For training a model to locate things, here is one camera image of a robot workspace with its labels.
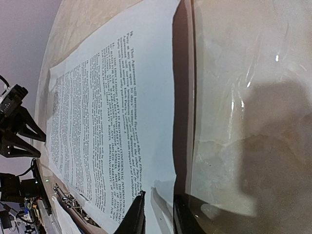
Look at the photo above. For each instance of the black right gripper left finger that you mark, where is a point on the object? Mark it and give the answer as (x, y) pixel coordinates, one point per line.
(134, 221)

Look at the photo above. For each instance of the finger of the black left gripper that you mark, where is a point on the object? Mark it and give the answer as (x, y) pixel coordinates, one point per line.
(12, 146)
(27, 126)

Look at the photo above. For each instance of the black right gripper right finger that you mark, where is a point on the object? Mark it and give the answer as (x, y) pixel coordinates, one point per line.
(184, 221)

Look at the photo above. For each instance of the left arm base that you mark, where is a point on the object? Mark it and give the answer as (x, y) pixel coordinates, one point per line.
(24, 200)

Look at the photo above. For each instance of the white dense text sheet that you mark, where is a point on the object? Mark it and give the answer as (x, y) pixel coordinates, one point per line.
(111, 114)

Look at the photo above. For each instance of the metal folder clip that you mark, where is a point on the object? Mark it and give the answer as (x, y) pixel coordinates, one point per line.
(69, 202)

